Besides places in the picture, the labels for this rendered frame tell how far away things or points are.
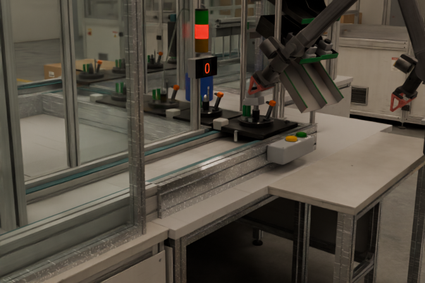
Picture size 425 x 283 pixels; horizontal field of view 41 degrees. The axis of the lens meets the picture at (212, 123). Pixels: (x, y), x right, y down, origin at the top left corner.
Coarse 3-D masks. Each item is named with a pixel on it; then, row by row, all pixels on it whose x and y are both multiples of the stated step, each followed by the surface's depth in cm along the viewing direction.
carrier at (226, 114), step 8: (208, 88) 244; (200, 96) 243; (208, 96) 245; (200, 104) 244; (208, 104) 239; (200, 112) 234; (208, 112) 235; (216, 112) 236; (224, 112) 243; (232, 112) 243; (240, 112) 244; (200, 120) 230; (208, 120) 230
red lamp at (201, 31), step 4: (196, 28) 208; (200, 28) 207; (204, 28) 207; (208, 28) 209; (196, 32) 208; (200, 32) 207; (204, 32) 207; (208, 32) 209; (196, 36) 208; (200, 36) 208; (204, 36) 208; (208, 36) 210
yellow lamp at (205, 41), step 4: (196, 40) 209; (200, 40) 208; (204, 40) 208; (208, 40) 210; (196, 44) 209; (200, 44) 208; (204, 44) 208; (208, 44) 210; (196, 48) 209; (200, 48) 209; (204, 48) 209; (208, 48) 211
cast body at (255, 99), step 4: (252, 88) 222; (256, 88) 222; (260, 92) 223; (248, 96) 223; (252, 96) 221; (256, 96) 221; (260, 96) 223; (244, 100) 226; (248, 100) 223; (252, 100) 222; (256, 100) 220; (260, 100) 221; (244, 104) 227; (248, 104) 223; (252, 104) 222; (256, 104) 221; (260, 104) 221
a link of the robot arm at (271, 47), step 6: (264, 42) 213; (270, 42) 213; (276, 42) 212; (264, 48) 213; (270, 48) 212; (276, 48) 212; (282, 48) 210; (288, 48) 206; (294, 48) 205; (264, 54) 215; (270, 54) 212; (288, 54) 207
